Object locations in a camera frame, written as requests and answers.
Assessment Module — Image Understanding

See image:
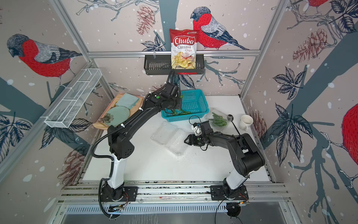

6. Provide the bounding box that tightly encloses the clear clamshell container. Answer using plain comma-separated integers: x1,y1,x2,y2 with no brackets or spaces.
205,108,233,132
151,121,189,157

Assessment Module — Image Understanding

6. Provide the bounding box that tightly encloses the teal plastic basket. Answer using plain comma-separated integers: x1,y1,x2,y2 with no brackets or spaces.
161,89,210,122

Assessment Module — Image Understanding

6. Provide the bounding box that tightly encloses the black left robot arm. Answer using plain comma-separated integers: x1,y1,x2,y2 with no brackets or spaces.
90,83,182,202

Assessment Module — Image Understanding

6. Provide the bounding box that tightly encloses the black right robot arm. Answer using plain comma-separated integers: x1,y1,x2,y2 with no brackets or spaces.
184,121,265,202

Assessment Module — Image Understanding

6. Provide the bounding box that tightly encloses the black spoon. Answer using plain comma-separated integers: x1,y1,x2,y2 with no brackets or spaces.
227,114,241,135

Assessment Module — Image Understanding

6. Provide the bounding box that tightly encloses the light green folded cloth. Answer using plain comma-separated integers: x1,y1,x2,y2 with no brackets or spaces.
116,93,139,110

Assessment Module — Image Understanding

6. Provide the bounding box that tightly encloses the white mug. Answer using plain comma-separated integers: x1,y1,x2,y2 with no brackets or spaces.
239,114,254,131

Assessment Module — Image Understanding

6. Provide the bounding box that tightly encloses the green ceramic plate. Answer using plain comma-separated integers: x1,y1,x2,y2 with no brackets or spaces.
102,106,130,127

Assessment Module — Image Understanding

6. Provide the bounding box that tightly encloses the red cassava chips bag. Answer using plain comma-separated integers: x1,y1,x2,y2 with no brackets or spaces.
170,29,199,75

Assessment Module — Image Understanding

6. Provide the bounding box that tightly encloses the orange tray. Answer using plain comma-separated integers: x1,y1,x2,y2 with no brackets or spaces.
93,93,144,130

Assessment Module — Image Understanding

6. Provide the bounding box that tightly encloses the black wall basket shelf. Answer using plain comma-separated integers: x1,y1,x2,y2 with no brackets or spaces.
144,54,205,75

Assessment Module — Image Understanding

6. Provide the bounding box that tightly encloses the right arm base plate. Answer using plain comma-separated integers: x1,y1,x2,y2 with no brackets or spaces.
210,185,249,201

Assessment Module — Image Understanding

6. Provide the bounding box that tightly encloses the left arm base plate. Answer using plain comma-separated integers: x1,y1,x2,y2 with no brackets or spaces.
99,185,139,202

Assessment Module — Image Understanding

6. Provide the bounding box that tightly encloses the white wire wall shelf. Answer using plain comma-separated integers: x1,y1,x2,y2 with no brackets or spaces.
44,68,102,128

